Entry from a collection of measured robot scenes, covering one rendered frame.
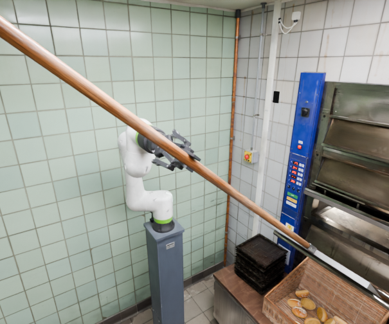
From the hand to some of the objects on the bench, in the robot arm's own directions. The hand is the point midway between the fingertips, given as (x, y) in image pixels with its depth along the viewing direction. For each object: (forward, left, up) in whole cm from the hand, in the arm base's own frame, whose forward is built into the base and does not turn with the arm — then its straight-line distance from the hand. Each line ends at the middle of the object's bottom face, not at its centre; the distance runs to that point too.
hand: (187, 159), depth 73 cm
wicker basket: (0, +99, -137) cm, 169 cm away
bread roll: (-12, +103, -136) cm, 171 cm away
